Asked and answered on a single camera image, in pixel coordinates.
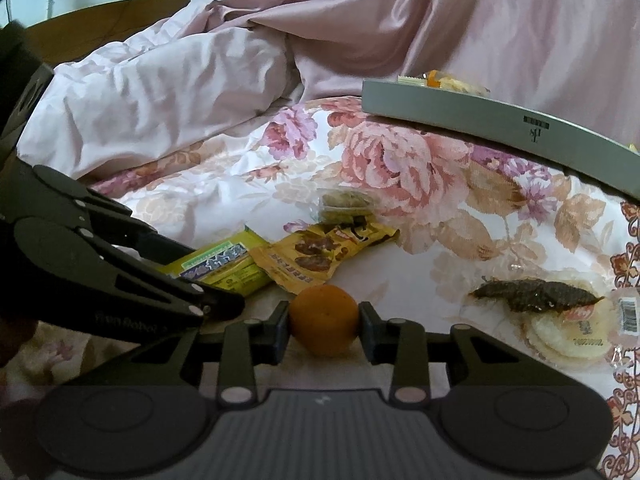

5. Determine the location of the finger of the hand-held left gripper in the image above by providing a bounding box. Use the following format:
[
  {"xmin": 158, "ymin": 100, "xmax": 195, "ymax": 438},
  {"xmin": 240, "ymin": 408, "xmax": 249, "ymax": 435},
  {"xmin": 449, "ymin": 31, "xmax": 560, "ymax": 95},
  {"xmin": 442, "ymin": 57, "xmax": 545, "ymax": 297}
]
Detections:
[
  {"xmin": 27, "ymin": 164, "xmax": 197, "ymax": 265},
  {"xmin": 14, "ymin": 219, "xmax": 247, "ymax": 334}
]

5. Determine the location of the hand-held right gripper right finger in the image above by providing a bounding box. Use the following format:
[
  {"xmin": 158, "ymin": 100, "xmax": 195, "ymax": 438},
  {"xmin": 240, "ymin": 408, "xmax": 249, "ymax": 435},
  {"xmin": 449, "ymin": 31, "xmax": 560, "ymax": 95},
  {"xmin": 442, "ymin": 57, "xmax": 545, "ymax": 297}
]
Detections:
[{"xmin": 358, "ymin": 301, "xmax": 540, "ymax": 408}]

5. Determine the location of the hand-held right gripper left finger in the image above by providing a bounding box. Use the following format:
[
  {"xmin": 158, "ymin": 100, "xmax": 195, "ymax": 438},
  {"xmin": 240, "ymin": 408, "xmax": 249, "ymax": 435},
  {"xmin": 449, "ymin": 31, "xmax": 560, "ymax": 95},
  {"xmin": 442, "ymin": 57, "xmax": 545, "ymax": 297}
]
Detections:
[{"xmin": 112, "ymin": 301, "xmax": 292, "ymax": 408}]

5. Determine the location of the orange tangerine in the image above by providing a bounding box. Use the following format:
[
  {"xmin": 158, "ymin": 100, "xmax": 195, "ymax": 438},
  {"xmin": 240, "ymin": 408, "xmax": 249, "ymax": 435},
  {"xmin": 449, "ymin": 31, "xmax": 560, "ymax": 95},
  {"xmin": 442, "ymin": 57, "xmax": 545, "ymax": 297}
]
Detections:
[{"xmin": 290, "ymin": 284, "xmax": 361, "ymax": 358}]

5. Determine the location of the orange-brown snack packet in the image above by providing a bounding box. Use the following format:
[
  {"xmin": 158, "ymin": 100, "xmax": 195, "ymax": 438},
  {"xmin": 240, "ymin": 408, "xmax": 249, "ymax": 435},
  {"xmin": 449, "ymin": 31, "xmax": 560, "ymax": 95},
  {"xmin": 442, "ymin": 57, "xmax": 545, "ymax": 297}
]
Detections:
[{"xmin": 249, "ymin": 221, "xmax": 401, "ymax": 295}]

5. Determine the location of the yellow-green snack packet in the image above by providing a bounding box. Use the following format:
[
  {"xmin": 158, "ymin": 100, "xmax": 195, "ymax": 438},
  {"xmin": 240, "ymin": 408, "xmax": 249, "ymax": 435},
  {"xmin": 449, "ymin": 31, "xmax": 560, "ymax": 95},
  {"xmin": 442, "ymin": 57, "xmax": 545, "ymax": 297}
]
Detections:
[{"xmin": 164, "ymin": 227, "xmax": 275, "ymax": 297}]

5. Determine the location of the grey cardboard box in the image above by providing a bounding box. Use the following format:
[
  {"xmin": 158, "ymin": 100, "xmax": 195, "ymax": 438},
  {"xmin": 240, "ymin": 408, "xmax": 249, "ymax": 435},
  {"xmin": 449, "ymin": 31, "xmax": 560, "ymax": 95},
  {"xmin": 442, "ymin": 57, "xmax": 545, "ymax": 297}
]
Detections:
[{"xmin": 361, "ymin": 79, "xmax": 640, "ymax": 202}]

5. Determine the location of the wooden headboard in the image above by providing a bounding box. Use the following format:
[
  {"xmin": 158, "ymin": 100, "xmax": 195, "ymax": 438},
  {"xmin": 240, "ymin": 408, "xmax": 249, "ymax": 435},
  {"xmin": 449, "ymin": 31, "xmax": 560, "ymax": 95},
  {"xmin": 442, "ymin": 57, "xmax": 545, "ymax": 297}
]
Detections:
[{"xmin": 22, "ymin": 0, "xmax": 192, "ymax": 67}]

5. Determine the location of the pale pink quilt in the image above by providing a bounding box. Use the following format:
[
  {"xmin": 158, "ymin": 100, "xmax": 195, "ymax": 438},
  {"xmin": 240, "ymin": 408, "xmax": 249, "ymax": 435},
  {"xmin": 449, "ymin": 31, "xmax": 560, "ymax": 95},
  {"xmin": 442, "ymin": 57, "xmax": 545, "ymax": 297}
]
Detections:
[{"xmin": 15, "ymin": 15, "xmax": 301, "ymax": 181}]

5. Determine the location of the clear green biscuit packet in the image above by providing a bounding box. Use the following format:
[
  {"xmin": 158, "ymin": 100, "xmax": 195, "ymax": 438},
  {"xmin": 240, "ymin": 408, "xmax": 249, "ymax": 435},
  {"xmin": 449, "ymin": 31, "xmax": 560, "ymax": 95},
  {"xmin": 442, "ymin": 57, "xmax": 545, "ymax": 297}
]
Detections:
[{"xmin": 317, "ymin": 187, "xmax": 375, "ymax": 225}]

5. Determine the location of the floral blanket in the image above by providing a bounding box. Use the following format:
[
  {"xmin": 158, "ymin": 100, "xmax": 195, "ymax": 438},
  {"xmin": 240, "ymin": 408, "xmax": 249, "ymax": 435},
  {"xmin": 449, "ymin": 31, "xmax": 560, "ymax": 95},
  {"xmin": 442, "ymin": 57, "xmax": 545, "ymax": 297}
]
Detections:
[{"xmin": 0, "ymin": 95, "xmax": 640, "ymax": 480}]

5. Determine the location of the clear rice cracker packet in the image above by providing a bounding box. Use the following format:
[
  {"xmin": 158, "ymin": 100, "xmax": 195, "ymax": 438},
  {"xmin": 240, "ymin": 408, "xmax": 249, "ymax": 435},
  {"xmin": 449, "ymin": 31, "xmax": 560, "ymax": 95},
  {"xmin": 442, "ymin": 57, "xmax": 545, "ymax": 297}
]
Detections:
[{"xmin": 517, "ymin": 269, "xmax": 640, "ymax": 368}]

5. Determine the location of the pink curtain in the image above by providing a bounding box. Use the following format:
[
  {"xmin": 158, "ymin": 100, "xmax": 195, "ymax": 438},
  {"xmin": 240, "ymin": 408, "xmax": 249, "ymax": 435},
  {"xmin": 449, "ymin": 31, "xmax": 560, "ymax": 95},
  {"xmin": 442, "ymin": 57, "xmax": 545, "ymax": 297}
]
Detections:
[{"xmin": 177, "ymin": 0, "xmax": 640, "ymax": 146}]

